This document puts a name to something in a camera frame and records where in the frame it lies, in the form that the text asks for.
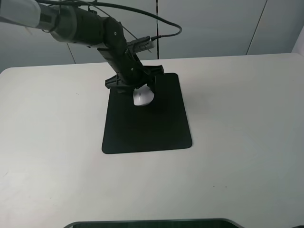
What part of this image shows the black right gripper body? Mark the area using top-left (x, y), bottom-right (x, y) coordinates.
top-left (97, 48), bottom-right (164, 90)

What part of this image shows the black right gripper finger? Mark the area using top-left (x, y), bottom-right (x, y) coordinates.
top-left (146, 75), bottom-right (156, 94)
top-left (114, 86), bottom-right (135, 95)

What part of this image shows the white computer mouse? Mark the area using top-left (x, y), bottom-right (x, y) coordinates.
top-left (133, 85), bottom-right (154, 106)

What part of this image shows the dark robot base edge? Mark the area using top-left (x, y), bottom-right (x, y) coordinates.
top-left (65, 218), bottom-right (242, 228)

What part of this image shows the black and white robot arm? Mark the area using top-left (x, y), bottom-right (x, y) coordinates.
top-left (0, 0), bottom-right (164, 94)

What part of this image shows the black mouse pad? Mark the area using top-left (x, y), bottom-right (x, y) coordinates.
top-left (102, 73), bottom-right (192, 154)

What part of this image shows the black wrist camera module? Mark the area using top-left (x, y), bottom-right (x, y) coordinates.
top-left (127, 36), bottom-right (155, 53)

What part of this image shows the black vertical wall cable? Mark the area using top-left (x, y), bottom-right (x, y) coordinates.
top-left (155, 0), bottom-right (161, 59)

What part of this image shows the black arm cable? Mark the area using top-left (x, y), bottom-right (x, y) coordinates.
top-left (35, 0), bottom-right (183, 40)

